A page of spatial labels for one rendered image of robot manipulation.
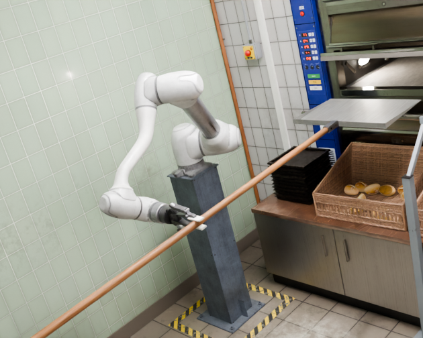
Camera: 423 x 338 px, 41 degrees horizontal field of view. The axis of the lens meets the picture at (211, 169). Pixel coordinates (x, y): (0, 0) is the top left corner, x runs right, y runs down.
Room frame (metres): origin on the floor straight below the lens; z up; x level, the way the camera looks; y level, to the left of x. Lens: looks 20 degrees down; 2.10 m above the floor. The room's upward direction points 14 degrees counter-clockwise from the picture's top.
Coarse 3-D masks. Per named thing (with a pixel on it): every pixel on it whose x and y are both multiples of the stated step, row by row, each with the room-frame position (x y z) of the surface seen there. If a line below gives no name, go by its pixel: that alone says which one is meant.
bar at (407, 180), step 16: (304, 112) 3.03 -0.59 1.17; (416, 144) 2.44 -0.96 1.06; (416, 160) 2.40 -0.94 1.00; (416, 208) 2.35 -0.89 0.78; (416, 224) 2.34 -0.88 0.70; (416, 240) 2.34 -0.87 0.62; (416, 256) 2.34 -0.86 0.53; (416, 272) 2.35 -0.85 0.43; (416, 288) 2.36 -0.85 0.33; (416, 336) 2.40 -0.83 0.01
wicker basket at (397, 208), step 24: (360, 144) 3.17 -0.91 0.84; (384, 144) 3.05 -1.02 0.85; (336, 168) 3.09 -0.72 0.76; (360, 168) 3.14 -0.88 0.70; (384, 168) 3.03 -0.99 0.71; (312, 192) 2.91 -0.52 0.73; (336, 192) 3.06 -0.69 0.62; (360, 192) 3.05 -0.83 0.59; (336, 216) 2.81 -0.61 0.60; (360, 216) 2.70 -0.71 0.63; (384, 216) 2.59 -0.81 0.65
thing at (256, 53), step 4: (248, 44) 3.69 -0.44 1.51; (252, 44) 3.66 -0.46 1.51; (256, 44) 3.67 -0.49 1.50; (260, 44) 3.69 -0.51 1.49; (244, 48) 3.70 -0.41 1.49; (248, 48) 3.68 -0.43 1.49; (252, 48) 3.65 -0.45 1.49; (256, 48) 3.66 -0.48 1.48; (260, 48) 3.68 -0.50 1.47; (252, 52) 3.66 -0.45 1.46; (256, 52) 3.66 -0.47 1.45; (260, 52) 3.68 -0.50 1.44; (244, 56) 3.72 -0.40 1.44; (248, 56) 3.69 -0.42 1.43; (252, 56) 3.66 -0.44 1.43; (256, 56) 3.65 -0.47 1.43; (260, 56) 3.67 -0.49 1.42
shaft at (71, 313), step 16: (304, 144) 2.49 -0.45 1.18; (288, 160) 2.40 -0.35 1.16; (256, 176) 2.27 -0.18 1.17; (240, 192) 2.19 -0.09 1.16; (192, 224) 2.01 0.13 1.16; (176, 240) 1.94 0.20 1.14; (144, 256) 1.86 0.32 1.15; (128, 272) 1.79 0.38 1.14; (112, 288) 1.74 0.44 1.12; (80, 304) 1.66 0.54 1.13; (64, 320) 1.61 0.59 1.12; (32, 336) 1.56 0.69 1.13
